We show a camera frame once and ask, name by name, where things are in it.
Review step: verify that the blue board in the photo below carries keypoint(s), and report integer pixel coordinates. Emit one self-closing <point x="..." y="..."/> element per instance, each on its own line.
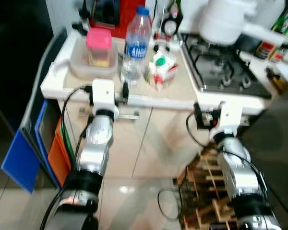
<point x="21" y="163"/>

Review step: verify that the orange board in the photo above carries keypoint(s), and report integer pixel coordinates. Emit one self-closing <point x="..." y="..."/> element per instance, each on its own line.
<point x="57" y="158"/>

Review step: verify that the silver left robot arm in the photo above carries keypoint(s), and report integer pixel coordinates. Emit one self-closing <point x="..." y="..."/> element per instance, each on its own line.
<point x="98" y="139"/>

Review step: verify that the wooden bottle rack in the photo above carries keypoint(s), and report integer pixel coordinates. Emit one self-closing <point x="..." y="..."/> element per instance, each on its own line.
<point x="201" y="191"/>

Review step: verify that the blue cap water bottle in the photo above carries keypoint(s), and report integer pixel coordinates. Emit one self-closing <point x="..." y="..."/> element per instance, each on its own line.
<point x="137" y="48"/>

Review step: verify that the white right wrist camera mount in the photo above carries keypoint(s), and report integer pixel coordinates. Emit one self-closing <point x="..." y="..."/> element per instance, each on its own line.
<point x="230" y="117"/>

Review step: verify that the clear plastic food container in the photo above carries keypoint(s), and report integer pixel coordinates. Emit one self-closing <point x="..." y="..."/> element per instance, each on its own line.
<point x="79" y="67"/>

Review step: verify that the black gas stove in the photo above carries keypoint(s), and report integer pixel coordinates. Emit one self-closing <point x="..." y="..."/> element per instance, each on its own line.
<point x="221" y="72"/>

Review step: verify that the white pot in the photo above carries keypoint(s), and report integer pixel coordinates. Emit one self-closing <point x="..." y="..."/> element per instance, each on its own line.
<point x="223" y="21"/>

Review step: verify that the dark sauce bottle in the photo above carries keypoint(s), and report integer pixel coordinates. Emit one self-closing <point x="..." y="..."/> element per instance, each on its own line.
<point x="264" y="49"/>

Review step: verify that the dark grey fridge door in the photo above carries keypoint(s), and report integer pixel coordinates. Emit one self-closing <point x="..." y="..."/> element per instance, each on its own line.
<point x="273" y="153"/>

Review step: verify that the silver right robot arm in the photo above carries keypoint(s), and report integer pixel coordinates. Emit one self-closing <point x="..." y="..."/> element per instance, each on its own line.
<point x="235" y="167"/>

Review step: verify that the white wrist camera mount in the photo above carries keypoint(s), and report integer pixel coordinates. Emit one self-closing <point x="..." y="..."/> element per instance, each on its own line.
<point x="104" y="96"/>
<point x="230" y="117"/>

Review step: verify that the pink lid clear jar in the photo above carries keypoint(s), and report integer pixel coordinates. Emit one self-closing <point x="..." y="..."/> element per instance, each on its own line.
<point x="99" y="39"/>

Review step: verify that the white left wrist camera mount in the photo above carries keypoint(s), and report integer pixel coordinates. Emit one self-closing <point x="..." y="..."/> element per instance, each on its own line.
<point x="104" y="96"/>

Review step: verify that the black tall appliance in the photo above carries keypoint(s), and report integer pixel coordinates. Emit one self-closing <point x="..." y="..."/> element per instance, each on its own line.
<point x="14" y="57"/>

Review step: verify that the red kitchen appliance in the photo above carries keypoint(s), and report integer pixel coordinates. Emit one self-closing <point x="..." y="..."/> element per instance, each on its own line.
<point x="116" y="26"/>

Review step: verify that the white green milk carton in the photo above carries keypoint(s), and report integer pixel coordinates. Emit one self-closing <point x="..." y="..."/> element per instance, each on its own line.
<point x="161" y="69"/>

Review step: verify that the green bottle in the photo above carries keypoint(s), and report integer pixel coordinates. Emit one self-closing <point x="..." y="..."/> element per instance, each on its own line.
<point x="284" y="24"/>

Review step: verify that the black round kitchen timer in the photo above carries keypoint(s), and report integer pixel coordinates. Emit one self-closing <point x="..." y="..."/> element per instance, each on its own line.
<point x="170" y="25"/>

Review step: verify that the beige cabinet white counter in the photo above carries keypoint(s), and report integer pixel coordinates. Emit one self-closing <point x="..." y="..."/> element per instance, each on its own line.
<point x="149" y="143"/>

